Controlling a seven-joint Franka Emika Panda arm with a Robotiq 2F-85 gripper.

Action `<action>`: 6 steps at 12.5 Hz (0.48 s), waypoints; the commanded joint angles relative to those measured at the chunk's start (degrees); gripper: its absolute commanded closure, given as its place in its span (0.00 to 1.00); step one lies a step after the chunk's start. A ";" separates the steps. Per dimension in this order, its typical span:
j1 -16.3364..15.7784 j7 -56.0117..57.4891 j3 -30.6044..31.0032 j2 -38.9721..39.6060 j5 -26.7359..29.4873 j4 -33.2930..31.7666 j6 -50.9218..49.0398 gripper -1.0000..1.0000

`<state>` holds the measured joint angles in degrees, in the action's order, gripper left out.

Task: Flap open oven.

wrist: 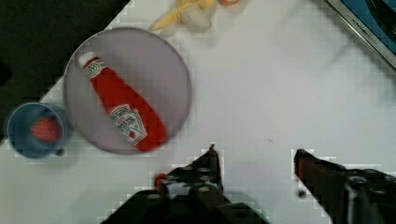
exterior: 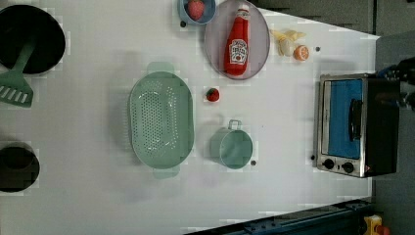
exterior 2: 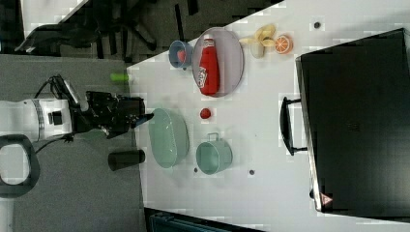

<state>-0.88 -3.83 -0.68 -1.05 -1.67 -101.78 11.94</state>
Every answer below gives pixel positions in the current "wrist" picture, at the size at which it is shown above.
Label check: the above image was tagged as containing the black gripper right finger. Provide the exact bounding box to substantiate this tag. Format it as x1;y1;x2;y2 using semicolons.
293;148;396;224

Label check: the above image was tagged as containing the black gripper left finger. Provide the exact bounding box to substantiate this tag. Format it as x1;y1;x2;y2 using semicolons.
101;145;270;224

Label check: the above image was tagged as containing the silver toaster oven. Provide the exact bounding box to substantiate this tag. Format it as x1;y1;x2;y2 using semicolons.
322;0;396;70

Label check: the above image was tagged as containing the red ketchup bottle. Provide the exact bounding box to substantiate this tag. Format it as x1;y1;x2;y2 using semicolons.
78;51;167;151

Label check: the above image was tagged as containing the grey round plate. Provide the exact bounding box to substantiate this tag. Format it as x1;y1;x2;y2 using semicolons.
64;28;191;155

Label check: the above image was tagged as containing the red strawberry in bowl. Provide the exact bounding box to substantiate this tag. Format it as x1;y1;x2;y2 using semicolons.
30;117;61;142

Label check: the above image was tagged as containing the peeled toy banana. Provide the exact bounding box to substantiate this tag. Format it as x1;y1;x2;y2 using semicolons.
150;0;216;33

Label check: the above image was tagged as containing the blue bowl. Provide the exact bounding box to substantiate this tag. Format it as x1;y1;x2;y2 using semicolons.
6;103;74;159

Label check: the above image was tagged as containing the orange slice toy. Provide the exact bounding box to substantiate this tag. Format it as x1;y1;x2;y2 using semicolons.
219;0;241;7

